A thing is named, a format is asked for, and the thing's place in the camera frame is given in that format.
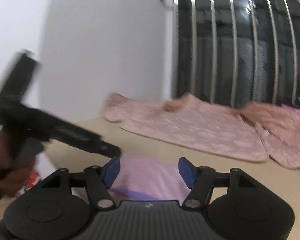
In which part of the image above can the person's left hand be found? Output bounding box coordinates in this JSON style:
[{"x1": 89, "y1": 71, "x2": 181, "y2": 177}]
[{"x1": 0, "y1": 131, "x2": 36, "y2": 197}]

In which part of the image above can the pink quilted jacket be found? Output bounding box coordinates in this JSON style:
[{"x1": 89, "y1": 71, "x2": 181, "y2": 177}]
[{"x1": 102, "y1": 93, "x2": 300, "y2": 169}]

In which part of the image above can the steel window guard rail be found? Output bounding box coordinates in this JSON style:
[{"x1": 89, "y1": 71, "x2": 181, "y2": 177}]
[{"x1": 160, "y1": 0, "x2": 300, "y2": 108}]

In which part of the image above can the pink blue purple garment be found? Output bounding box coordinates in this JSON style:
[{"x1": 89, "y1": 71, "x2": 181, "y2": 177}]
[{"x1": 109, "y1": 153, "x2": 190, "y2": 203}]

